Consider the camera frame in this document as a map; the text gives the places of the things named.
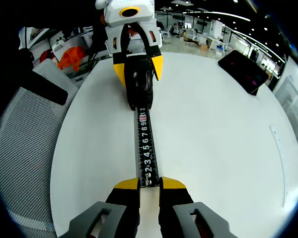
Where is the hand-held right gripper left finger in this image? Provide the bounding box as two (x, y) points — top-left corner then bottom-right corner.
(58, 178), (142, 238)

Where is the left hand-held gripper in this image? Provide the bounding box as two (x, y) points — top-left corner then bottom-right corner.
(95, 0), (164, 88)

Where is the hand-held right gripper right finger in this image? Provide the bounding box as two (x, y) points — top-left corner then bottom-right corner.
(158, 176), (239, 238)

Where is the black tape measure with blade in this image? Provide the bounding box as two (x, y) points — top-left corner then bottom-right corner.
(125, 55), (161, 188)

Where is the orange cloth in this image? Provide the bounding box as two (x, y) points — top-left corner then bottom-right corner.
(57, 46), (86, 72)

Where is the person's body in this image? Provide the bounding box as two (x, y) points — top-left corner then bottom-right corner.
(17, 0), (109, 59)

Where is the black flat tablet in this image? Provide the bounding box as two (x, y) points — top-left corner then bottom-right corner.
(218, 50), (269, 96)

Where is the clear plastic ruler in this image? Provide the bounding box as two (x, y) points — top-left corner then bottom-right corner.
(269, 124), (289, 208)

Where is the grey mesh office chair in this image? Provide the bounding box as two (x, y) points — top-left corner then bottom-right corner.
(0, 58), (79, 238)

